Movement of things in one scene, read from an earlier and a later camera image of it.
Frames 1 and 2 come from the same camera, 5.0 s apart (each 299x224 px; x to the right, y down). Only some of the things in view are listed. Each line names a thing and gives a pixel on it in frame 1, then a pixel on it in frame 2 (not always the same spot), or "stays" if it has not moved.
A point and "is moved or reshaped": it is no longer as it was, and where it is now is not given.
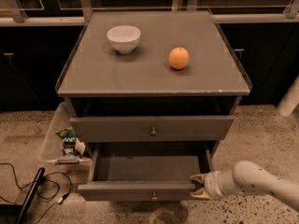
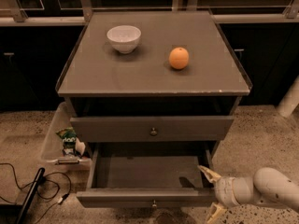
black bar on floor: (32, 191) stays
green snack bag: (68, 140) stays
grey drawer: (136, 172) is moved or reshaped
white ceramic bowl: (124, 38) stays
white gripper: (211, 184) -> (224, 191)
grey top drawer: (151, 129) stays
